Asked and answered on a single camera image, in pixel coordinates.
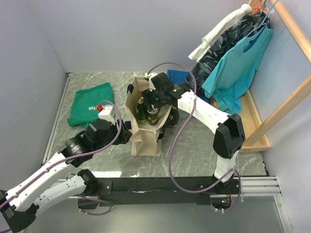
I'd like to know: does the silver top can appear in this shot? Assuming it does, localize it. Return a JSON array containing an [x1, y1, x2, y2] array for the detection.
[[147, 108, 158, 126]]

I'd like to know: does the green glass bottle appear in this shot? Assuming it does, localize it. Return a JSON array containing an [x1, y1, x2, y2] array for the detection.
[[168, 111, 180, 128], [136, 97, 148, 123]]

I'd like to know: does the beige canvas tote bag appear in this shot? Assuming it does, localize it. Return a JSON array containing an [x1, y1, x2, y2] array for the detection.
[[124, 75, 172, 156]]

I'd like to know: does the red cap cola bottle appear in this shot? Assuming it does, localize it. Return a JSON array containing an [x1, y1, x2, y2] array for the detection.
[[170, 106, 179, 118]]

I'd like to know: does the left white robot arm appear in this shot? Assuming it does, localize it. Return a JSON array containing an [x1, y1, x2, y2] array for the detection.
[[0, 119, 132, 233]]

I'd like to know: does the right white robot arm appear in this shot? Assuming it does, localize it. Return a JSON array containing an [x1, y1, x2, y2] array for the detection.
[[142, 72, 245, 193]]

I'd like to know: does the blue folded cloth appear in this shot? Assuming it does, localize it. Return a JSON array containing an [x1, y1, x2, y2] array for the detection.
[[167, 69, 189, 85]]

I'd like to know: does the green folded t-shirt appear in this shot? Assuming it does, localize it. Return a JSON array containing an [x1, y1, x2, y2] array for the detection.
[[67, 83, 114, 129]]

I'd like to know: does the dark patterned hanging garment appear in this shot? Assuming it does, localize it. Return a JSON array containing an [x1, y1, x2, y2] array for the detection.
[[185, 13, 270, 92]]

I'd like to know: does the turquoise hanging t-shirt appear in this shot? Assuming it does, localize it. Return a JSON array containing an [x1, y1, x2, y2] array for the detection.
[[202, 26, 273, 115]]

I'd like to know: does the wooden clothes rack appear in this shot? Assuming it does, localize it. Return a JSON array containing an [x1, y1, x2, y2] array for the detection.
[[242, 0, 311, 152]]

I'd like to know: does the white hanging garment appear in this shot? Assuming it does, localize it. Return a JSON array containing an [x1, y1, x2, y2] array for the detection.
[[188, 4, 253, 62]]

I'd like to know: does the blue clothes hanger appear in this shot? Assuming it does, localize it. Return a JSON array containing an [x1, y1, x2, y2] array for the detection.
[[244, 0, 280, 38]]

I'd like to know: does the orange clothes hanger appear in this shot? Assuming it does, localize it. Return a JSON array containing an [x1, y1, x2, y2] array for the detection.
[[249, 0, 266, 14]]

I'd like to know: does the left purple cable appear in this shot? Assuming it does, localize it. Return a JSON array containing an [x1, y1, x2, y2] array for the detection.
[[0, 100, 122, 233]]

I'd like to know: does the purple cable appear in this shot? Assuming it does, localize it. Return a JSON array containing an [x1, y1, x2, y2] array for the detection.
[[0, 100, 122, 233], [145, 62, 242, 212]]

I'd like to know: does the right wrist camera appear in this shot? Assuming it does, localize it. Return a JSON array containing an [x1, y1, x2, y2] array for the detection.
[[144, 72, 158, 82]]

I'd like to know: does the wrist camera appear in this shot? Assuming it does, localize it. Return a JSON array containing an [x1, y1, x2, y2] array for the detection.
[[97, 104, 115, 125], [144, 72, 158, 82]]

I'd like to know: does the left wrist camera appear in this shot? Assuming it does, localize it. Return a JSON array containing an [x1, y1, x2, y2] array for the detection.
[[97, 104, 115, 125]]

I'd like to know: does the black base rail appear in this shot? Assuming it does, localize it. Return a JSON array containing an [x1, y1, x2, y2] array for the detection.
[[83, 177, 239, 205]]

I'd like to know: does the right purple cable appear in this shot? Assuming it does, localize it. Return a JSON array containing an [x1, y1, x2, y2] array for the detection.
[[145, 62, 242, 212]]

